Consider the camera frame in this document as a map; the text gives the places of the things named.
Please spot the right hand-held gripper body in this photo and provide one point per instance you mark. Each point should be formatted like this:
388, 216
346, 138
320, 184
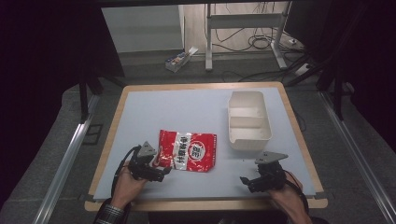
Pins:
271, 175

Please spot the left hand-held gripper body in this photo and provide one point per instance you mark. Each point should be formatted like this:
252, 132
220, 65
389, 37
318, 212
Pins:
141, 165

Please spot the red and white snack packet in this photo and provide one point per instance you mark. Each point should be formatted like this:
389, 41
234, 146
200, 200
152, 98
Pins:
188, 151

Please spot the person's right hand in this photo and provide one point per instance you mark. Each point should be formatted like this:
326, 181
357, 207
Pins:
285, 196

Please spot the person's left hand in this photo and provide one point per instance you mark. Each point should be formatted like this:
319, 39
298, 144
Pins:
127, 188

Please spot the white divided plastic container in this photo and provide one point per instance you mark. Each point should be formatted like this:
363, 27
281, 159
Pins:
248, 123

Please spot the pale blue table mat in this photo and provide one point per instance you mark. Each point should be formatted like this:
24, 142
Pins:
199, 112

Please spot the black metal stand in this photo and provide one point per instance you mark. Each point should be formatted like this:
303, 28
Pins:
88, 90
334, 84

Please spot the small open cardboard box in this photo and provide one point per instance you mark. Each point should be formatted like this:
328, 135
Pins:
179, 59

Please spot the white power strip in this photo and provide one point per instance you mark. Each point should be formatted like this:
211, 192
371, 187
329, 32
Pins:
302, 69

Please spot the aluminium floor rail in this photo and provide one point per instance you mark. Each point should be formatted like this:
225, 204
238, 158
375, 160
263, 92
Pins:
63, 161
358, 155

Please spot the white wall panel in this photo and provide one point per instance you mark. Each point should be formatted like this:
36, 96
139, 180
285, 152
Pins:
141, 29

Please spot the white metal desk frame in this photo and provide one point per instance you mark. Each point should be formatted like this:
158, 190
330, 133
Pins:
246, 21

